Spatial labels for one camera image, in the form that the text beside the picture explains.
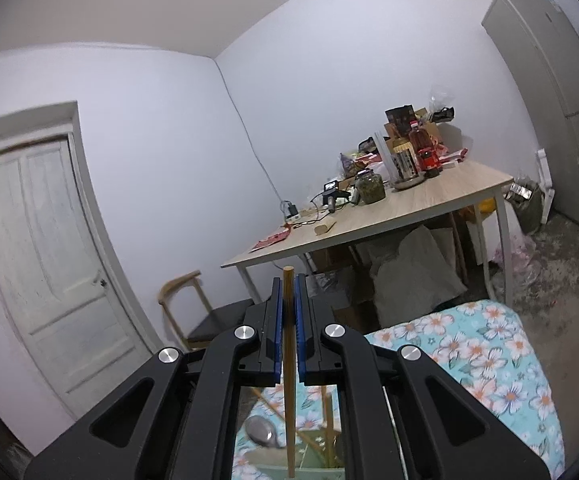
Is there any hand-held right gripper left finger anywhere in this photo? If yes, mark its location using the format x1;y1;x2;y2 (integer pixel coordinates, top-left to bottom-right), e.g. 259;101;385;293
24;276;286;480

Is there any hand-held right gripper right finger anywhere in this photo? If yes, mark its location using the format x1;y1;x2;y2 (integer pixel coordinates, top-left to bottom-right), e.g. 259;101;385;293
295;275;553;480

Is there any single wooden chopstick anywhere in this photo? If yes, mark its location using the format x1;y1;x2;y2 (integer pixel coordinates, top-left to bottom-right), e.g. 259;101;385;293
282;266;297;479

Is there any pile of wooden chopsticks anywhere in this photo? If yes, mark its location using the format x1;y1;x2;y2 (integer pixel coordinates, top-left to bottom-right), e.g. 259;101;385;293
254;385;343;468

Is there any metal spoon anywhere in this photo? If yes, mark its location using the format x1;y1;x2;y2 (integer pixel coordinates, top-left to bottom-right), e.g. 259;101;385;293
246;414;288;448

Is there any wooden chair with black seat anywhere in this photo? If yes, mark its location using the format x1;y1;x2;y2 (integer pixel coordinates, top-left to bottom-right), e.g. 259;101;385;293
158;270;255;353

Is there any red paper packet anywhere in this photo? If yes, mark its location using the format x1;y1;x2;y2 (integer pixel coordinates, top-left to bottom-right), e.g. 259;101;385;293
248;227;294;253

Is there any grey white sack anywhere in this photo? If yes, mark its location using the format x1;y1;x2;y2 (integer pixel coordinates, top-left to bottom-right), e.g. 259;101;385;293
372;225;467;313

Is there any black electronic device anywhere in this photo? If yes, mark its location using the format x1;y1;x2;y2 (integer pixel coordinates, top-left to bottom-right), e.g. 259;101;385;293
319;179;355;208

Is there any wooden table with white legs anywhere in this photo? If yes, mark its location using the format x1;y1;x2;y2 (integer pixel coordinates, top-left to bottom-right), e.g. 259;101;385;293
220;160;515;306

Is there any glass jar of green contents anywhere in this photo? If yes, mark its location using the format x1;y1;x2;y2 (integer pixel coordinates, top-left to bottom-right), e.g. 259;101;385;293
353;169;386;206

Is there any blue floral blanket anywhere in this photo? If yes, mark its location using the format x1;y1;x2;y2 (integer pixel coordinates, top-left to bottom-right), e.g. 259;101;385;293
232;299;565;480

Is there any striped tin canister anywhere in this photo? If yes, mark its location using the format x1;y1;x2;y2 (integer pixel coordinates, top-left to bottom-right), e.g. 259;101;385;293
391;144;419;183

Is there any tall red oil bottle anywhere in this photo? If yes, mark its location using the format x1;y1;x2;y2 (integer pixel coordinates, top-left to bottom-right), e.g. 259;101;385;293
408;119;434;158

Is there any translucent plastic bag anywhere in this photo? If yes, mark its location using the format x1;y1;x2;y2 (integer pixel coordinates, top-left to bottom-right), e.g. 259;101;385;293
492;230;540;281

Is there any white panel door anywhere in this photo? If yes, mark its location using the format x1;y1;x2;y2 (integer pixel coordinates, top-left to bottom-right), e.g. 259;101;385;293
0;132;140;393

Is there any dark trash bin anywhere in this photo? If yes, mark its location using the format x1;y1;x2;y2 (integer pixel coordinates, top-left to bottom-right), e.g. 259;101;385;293
507;177;545;233

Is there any grey refrigerator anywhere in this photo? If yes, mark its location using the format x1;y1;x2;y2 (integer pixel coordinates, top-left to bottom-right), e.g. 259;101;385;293
480;0;579;228

